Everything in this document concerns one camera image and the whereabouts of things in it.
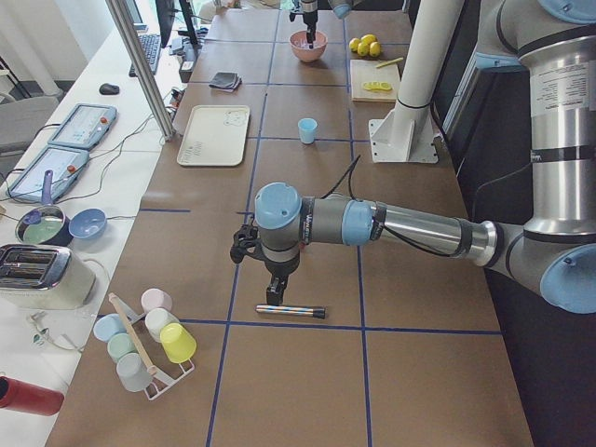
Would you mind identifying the black computer mouse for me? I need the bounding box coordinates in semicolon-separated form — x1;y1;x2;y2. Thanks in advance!
99;83;120;96

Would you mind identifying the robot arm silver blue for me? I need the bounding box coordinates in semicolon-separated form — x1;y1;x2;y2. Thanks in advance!
251;1;595;314
291;0;357;48

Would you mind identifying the cream bear tray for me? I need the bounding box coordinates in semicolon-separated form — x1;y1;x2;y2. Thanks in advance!
177;105;251;167

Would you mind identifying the steel muddler black tip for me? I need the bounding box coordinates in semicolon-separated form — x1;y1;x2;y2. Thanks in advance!
255;305;326;319

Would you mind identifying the pink bowl of ice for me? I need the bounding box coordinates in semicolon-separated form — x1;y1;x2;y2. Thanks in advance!
289;31;328;62

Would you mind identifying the yellow plastic knife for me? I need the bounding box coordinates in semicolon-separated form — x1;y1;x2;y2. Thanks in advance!
375;57;404;69

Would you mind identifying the light blue plastic cup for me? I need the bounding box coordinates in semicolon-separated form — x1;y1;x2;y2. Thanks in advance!
298;117;318;144

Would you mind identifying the lemon slices row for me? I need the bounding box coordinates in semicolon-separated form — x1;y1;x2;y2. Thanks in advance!
361;81;393;92

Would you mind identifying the red bottle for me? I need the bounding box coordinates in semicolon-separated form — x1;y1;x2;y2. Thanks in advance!
1;376;64;416

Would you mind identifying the wooden cutting board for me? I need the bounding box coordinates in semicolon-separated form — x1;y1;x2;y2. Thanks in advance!
349;60;400;102

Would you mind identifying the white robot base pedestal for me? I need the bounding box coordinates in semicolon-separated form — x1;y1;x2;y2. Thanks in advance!
369;0;465;163

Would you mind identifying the black monitor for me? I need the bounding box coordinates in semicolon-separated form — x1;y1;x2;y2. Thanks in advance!
155;0;200;48

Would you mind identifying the cream steel toaster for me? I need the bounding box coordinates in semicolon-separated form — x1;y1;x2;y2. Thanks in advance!
1;244;95;310

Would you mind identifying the white cup on rack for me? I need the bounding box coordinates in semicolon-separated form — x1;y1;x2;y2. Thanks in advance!
144;307;180;344

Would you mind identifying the blue saucepan with handle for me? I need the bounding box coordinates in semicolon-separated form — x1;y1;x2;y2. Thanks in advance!
15;169;73;247

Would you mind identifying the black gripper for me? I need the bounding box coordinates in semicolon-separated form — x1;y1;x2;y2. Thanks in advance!
301;0;318;49
264;254;300;305

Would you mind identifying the far teach pendant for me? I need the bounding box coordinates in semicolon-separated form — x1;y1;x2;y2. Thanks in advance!
48;103;117;151

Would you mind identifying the yellow cup on rack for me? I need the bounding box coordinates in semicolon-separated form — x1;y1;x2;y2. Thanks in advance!
159;322;197;364

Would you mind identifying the aluminium frame post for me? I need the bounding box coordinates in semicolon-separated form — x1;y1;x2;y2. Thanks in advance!
105;0;175;142

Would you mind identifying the pink cup on rack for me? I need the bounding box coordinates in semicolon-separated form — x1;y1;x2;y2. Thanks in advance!
141;288;173;314

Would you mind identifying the black keyboard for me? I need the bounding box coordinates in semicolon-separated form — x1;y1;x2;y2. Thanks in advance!
137;34;162;75

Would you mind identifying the grey cup on rack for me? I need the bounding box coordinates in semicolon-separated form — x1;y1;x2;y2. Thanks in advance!
116;352;153;392

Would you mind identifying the blue bowl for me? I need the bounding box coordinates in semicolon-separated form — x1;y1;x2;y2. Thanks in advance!
69;209;107;240

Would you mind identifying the blue cup on rack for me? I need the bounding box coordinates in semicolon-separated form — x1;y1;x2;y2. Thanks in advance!
93;313;126;343

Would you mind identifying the near teach pendant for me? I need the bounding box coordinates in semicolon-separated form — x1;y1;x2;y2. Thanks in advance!
7;145;89;204

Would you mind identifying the green cup on rack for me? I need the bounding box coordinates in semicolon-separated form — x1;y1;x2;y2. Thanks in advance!
107;332;137;363

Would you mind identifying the grey folded cloth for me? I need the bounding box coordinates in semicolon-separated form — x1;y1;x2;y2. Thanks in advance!
209;72;242;91

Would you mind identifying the whole lemon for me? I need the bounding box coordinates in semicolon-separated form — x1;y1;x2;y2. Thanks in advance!
348;38;360;52
357;42;370;57
369;42;382;58

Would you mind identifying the teach pendant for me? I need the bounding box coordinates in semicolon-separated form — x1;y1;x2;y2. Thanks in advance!
7;145;89;204
48;103;117;151

